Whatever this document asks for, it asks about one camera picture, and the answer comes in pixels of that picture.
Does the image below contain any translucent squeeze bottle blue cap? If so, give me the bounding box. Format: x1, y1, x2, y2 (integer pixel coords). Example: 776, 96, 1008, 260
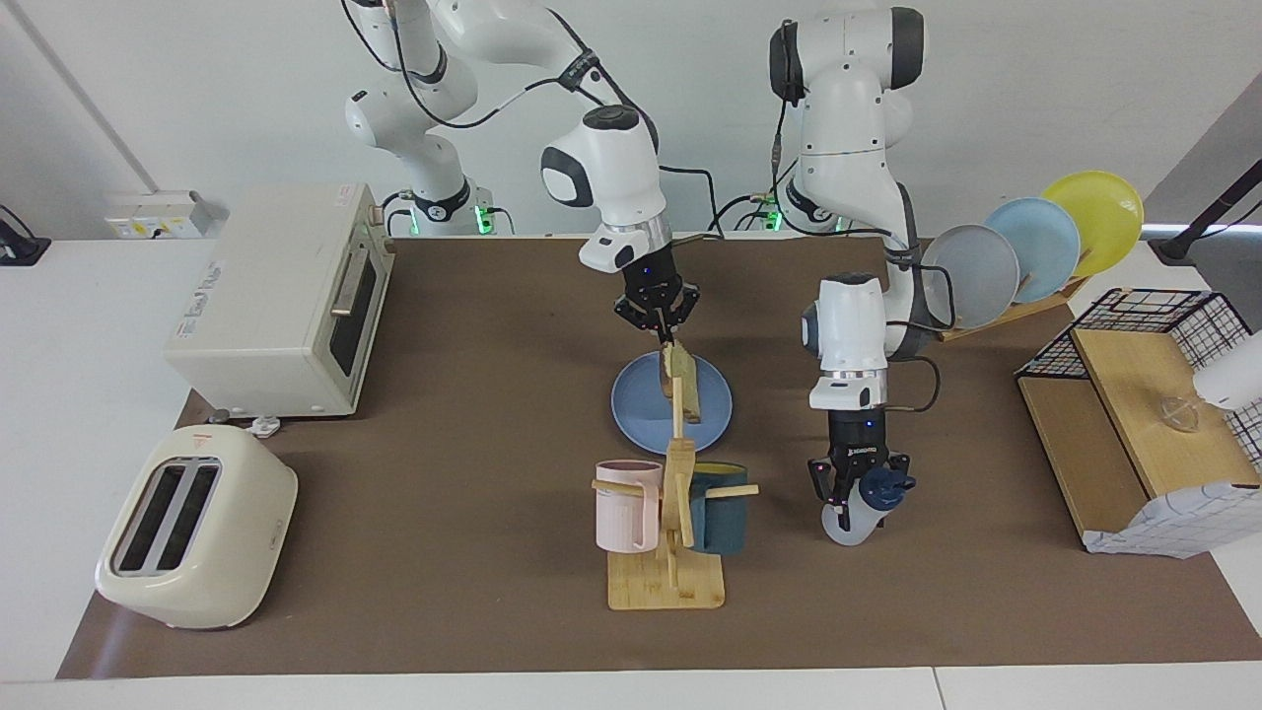
821, 466, 916, 546

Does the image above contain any slice of toasted bread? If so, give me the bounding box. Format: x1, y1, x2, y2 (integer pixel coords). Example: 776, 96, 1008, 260
659, 340, 703, 425

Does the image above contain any blue dinner plate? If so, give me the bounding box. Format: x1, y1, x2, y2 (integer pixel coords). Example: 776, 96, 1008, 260
610, 352, 735, 456

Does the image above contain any wooden plate rack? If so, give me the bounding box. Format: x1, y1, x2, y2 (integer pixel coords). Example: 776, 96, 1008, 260
905, 276, 1090, 343

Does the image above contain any grey plate in rack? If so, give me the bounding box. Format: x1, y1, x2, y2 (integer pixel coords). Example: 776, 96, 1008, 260
920, 224, 1021, 330

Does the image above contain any light blue plate in rack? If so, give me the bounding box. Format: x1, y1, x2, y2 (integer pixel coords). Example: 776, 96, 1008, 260
984, 197, 1082, 305

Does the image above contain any yellow plate in rack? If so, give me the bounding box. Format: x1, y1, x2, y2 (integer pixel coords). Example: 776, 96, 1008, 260
1040, 171, 1145, 279

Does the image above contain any dark teal mug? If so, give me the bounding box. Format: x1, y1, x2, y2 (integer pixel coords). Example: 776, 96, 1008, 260
687, 461, 748, 555

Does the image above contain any wooden mug tree stand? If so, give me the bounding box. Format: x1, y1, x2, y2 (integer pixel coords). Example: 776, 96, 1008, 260
592, 377, 760, 610

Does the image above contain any pink ribbed mug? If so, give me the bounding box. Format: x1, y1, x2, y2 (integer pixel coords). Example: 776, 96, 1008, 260
595, 460, 664, 553

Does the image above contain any brown table mat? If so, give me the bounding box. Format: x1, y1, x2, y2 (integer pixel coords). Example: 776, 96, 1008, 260
56, 235, 1262, 679

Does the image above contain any wooden shelf unit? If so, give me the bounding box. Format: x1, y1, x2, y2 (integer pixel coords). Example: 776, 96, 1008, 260
1017, 327, 1262, 553

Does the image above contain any clear glass on shelf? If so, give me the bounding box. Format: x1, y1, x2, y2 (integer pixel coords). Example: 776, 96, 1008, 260
1158, 394, 1204, 433

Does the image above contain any white cylindrical object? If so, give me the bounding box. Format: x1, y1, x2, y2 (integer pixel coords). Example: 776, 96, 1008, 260
1193, 330, 1262, 411

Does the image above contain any white toaster oven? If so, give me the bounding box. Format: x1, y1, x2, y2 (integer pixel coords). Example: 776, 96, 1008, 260
164, 181, 395, 418

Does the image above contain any cream two-slot toaster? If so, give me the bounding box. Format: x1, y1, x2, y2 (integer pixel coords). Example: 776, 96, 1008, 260
96, 425, 299, 630

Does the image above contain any black device on table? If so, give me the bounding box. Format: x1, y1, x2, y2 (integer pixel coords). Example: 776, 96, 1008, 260
0, 204, 50, 267

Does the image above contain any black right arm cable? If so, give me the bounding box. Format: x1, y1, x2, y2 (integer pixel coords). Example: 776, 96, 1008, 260
340, 0, 726, 238

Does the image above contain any black wire basket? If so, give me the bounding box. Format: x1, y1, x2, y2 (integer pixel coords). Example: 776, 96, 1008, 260
1016, 288, 1262, 469

